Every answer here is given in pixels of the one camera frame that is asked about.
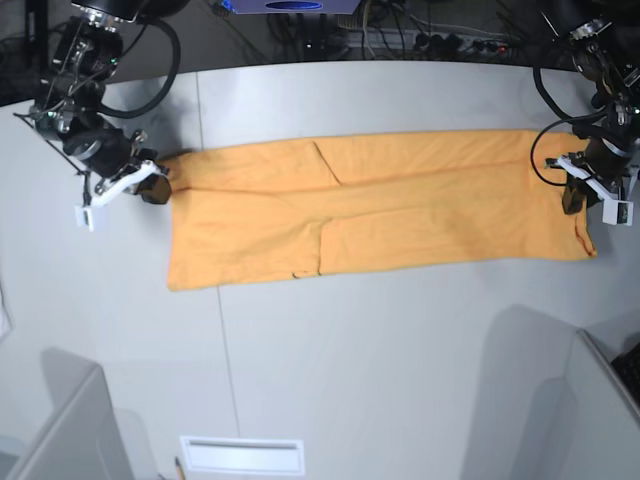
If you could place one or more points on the blue device with oval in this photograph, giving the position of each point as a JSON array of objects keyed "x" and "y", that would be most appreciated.
[{"x": 292, "y": 6}]

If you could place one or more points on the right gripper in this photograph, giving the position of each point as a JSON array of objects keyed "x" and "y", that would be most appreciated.
[{"x": 107, "y": 152}]

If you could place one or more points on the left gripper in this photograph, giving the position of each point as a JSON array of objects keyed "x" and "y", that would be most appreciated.
[{"x": 605, "y": 158}]

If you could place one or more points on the orange yellow T-shirt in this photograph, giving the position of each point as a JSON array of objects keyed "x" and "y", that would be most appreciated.
[{"x": 311, "y": 207}]

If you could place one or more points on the grey partition panel left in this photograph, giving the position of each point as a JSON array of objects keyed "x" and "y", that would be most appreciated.
[{"x": 80, "y": 440}]

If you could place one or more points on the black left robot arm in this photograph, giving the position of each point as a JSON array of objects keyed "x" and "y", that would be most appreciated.
[{"x": 612, "y": 63}]

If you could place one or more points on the pencil on table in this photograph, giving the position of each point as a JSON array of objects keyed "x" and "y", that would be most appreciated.
[{"x": 179, "y": 469}]

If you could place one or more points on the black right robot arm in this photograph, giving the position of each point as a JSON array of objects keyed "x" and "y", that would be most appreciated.
[{"x": 69, "y": 107}]

